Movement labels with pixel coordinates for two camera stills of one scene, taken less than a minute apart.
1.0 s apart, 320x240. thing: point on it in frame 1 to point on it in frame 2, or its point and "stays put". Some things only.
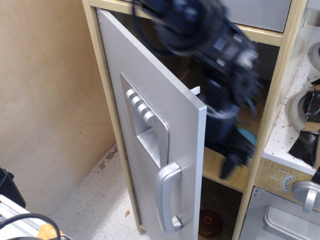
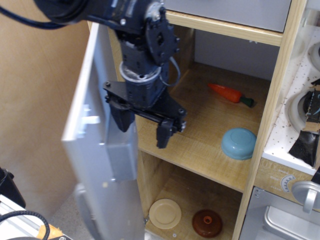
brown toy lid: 210,224 stays put
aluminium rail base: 22,227 stays put
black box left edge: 9,188 stays put
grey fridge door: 161,122 to 103,161
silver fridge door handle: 163,180 to 86,213
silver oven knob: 308,194 stays put
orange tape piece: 46,231 stays put
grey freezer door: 270,15 stays put
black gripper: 221,134 to 152,98
